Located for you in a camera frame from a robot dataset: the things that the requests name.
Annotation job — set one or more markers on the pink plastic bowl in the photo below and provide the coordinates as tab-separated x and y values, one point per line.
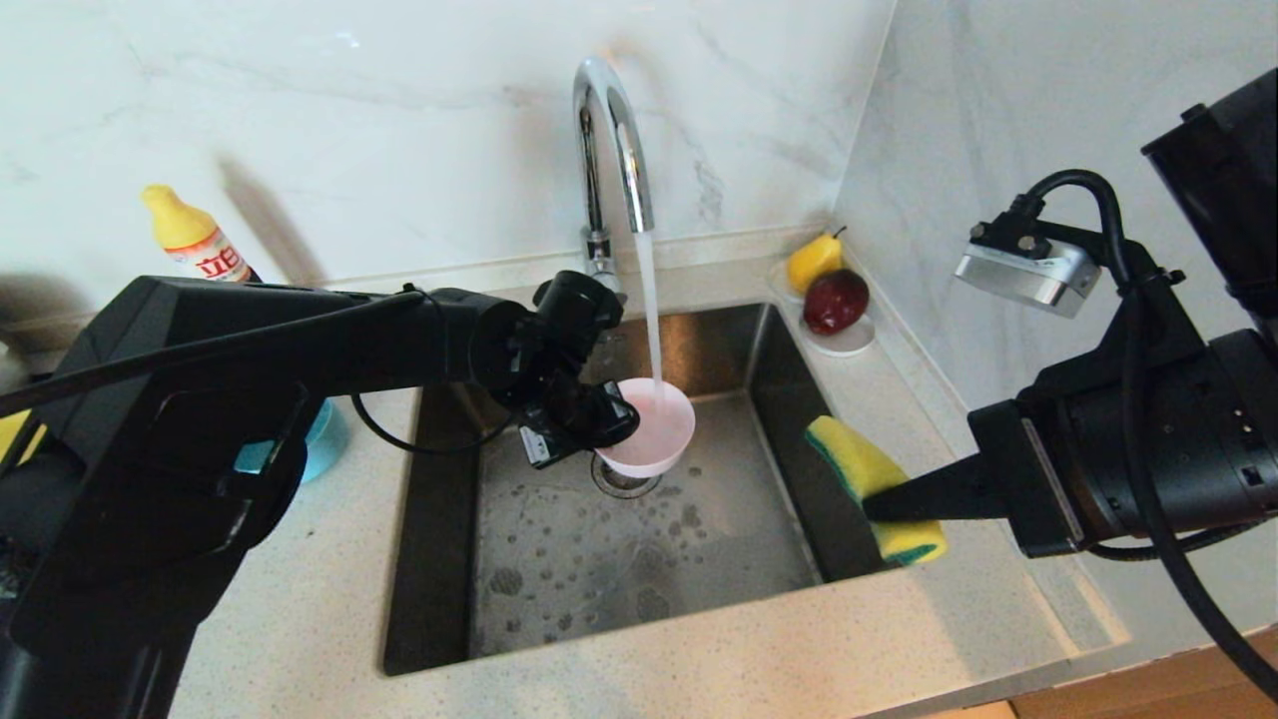
654	439

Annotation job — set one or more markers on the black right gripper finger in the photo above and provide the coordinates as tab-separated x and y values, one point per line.
949	484
968	507

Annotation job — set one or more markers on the small white dish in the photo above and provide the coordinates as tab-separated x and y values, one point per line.
844	346

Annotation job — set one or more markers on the clear running water stream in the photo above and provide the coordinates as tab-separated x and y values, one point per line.
649	320

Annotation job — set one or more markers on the yellow fish-shaped sponge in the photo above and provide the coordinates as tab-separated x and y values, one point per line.
859	459

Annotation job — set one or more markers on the stainless steel sink basin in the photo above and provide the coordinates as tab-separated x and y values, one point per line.
699	559

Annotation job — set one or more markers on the yellow plastic bowl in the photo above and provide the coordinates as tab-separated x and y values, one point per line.
12	439

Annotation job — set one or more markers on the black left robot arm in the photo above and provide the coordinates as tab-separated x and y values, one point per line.
150	449

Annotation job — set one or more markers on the round metal drain strainer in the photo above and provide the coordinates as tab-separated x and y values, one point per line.
619	484

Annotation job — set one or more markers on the dark red apple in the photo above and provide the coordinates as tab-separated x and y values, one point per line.
837	303

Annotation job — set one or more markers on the blue plastic bowl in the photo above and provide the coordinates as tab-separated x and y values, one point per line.
324	449

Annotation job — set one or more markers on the chrome gooseneck faucet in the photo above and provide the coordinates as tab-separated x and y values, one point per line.
591	160

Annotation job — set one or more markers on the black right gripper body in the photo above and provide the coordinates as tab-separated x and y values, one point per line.
1158	449

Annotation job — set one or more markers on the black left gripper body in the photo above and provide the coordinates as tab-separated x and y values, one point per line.
559	409

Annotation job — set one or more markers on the yellow pear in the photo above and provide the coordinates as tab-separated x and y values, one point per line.
814	263

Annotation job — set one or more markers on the orange yellow dish soap bottle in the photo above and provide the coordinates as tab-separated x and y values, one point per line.
185	230

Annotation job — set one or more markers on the black braided right arm sleeve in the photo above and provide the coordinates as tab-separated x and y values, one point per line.
1148	553

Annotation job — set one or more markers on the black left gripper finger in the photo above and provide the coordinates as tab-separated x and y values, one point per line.
617	401
614	432

